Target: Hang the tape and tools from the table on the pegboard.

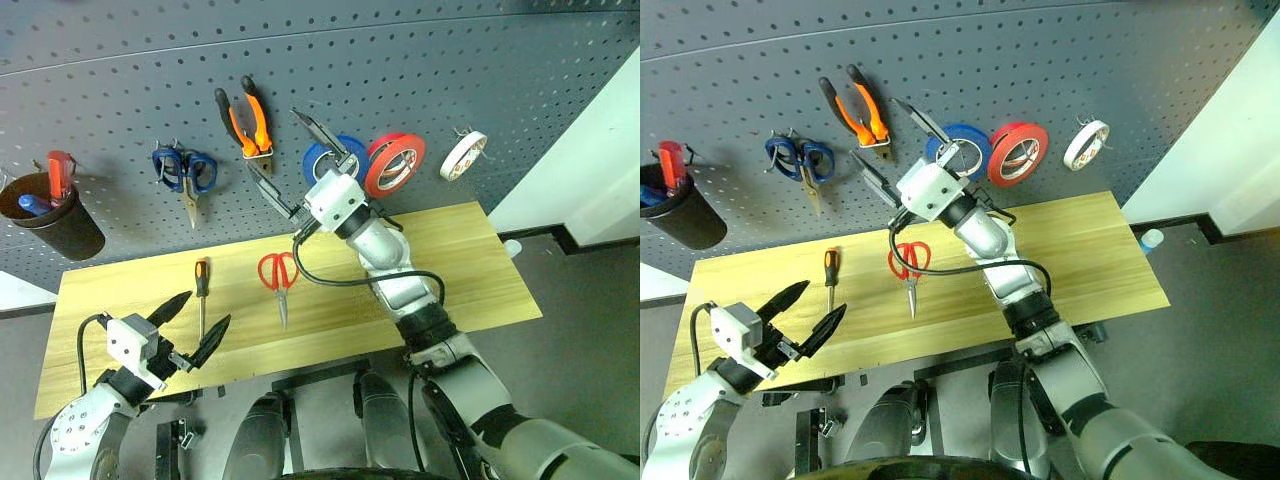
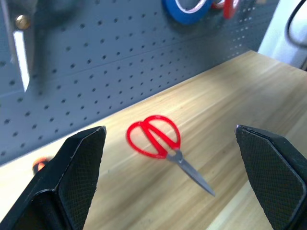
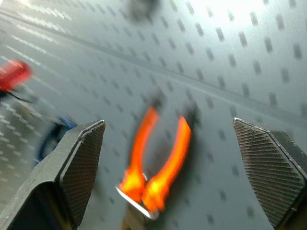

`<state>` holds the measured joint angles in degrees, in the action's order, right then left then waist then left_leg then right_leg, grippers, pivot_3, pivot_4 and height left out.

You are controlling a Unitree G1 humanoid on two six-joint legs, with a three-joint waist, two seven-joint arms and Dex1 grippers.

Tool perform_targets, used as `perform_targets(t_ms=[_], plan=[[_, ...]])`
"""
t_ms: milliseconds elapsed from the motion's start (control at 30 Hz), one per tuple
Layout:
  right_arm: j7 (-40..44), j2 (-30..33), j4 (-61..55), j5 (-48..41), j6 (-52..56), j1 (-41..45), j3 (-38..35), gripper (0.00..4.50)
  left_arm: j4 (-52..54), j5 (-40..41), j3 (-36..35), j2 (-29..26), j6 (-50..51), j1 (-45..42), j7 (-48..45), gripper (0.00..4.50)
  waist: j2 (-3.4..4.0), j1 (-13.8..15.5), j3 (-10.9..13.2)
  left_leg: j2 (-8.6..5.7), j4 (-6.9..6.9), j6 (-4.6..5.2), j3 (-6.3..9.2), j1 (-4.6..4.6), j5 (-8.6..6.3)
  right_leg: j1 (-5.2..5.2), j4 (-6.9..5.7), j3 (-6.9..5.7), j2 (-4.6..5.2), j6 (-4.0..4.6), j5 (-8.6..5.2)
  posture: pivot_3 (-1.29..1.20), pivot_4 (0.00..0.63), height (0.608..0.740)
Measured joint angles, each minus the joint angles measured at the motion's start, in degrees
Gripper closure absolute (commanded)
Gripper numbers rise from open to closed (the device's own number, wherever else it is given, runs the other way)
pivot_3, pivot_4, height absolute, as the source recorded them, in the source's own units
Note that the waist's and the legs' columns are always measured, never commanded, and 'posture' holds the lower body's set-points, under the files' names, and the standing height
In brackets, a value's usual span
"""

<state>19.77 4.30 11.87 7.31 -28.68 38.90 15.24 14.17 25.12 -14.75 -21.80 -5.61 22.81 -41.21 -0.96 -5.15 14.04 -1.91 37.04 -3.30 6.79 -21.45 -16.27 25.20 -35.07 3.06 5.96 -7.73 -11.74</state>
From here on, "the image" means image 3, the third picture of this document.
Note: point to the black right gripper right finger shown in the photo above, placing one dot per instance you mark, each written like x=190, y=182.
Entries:
x=271, y=177

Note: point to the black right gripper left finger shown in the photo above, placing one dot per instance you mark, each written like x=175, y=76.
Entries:
x=60, y=182

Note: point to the white metal pegboard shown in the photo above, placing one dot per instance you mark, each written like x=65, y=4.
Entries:
x=168, y=60

